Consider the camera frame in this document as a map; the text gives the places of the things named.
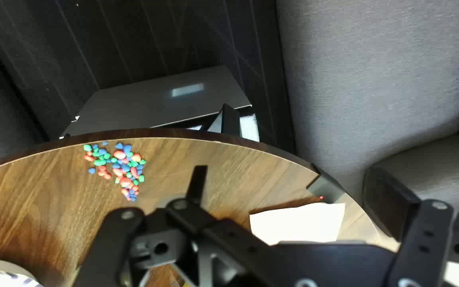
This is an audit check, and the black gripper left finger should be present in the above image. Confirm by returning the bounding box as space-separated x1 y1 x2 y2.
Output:
73 164 316 287

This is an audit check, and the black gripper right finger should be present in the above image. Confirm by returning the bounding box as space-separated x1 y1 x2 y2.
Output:
364 165 459 287

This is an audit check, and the small colourful cereal pile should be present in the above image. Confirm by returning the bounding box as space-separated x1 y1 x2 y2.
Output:
81 140 148 203

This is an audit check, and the black glossy box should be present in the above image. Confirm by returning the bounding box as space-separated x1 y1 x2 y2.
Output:
61 63 257 140

